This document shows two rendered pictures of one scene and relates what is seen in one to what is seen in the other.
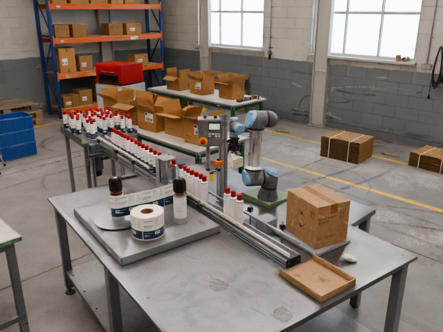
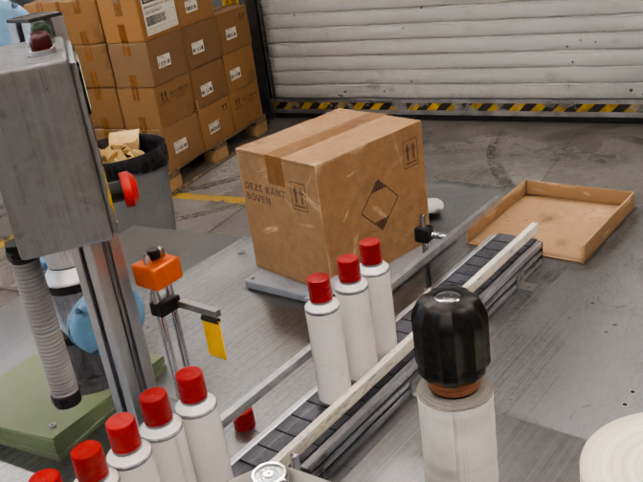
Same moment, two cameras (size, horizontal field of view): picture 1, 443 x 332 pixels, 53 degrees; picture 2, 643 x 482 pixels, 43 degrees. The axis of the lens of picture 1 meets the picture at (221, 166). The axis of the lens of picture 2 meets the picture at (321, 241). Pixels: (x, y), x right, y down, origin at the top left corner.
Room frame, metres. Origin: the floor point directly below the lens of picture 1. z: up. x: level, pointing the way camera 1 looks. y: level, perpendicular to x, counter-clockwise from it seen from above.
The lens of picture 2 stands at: (2.88, 0.98, 1.60)
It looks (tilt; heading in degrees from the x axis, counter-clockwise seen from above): 24 degrees down; 256
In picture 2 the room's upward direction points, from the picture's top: 8 degrees counter-clockwise
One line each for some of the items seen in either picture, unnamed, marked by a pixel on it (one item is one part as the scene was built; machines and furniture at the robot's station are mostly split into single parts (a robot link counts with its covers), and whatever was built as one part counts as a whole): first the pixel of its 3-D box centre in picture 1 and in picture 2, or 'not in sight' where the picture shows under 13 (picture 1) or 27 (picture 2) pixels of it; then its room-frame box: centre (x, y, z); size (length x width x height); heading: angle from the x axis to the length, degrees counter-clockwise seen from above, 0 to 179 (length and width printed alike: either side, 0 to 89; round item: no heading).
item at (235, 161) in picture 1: (231, 161); not in sight; (3.45, -0.08, 0.99); 0.16 x 0.12 x 0.07; 45
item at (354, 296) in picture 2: (233, 205); (355, 318); (2.58, -0.08, 0.98); 0.05 x 0.05 x 0.20
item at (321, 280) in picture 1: (316, 276); (551, 217); (1.99, -0.50, 0.85); 0.30 x 0.26 x 0.04; 36
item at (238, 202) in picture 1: (239, 209); (376, 300); (2.53, -0.11, 0.98); 0.05 x 0.05 x 0.20
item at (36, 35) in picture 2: not in sight; (40, 42); (2.92, 0.11, 1.49); 0.03 x 0.03 x 0.02
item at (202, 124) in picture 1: (210, 131); (47, 142); (2.94, 0.08, 1.38); 0.17 x 0.10 x 0.19; 91
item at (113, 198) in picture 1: (116, 197); not in sight; (2.59, 0.67, 1.04); 0.09 x 0.09 x 0.29
